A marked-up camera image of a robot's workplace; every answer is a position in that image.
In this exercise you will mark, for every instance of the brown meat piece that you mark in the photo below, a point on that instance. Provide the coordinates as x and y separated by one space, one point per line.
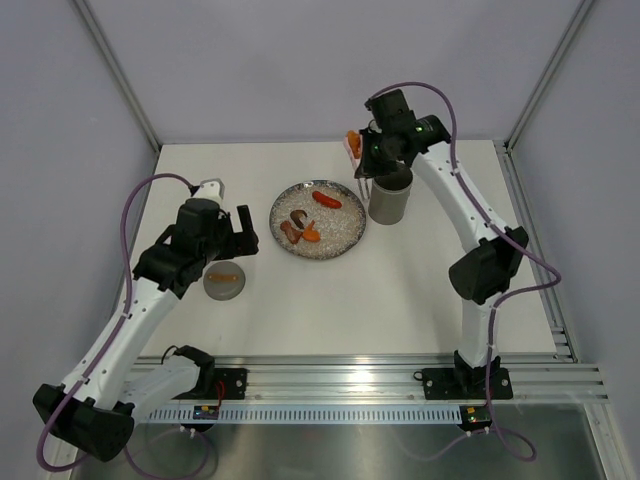
292 234

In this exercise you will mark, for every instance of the orange carrot piece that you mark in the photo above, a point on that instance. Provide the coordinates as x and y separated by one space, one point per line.
310 234

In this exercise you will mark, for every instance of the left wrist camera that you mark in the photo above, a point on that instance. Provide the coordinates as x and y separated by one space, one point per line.
211 189

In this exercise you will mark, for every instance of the aluminium mounting rail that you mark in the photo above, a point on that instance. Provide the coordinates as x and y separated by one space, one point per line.
389 379

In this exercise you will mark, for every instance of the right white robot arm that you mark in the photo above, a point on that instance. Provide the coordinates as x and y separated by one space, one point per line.
493 251

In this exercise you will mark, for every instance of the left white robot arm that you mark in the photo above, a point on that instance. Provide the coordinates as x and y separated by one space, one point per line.
93 408

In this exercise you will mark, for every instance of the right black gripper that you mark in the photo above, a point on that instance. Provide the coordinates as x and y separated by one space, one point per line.
368 167

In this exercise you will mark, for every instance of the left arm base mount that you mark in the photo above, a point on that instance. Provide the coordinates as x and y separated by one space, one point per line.
220 382

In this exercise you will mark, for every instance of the plate with rice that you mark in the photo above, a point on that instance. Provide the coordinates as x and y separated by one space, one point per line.
340 229

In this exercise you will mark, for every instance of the red sausage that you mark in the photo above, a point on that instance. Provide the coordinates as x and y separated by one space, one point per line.
326 200

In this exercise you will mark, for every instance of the white slotted cable duct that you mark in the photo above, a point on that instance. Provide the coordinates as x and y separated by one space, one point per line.
200 414

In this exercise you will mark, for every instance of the brown mushroom piece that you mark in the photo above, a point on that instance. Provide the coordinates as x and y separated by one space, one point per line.
300 218

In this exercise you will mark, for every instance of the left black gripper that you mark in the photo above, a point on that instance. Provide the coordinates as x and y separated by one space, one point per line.
240 243

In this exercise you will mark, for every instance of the grey round lid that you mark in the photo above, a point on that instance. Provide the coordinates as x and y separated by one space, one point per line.
224 280

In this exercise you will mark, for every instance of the orange food piece top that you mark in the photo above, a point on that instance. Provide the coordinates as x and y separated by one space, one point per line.
354 141

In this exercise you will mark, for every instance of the grey cylindrical container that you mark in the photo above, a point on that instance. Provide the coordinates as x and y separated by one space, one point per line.
389 197

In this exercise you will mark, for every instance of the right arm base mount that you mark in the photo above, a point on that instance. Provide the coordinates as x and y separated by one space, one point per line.
449 384

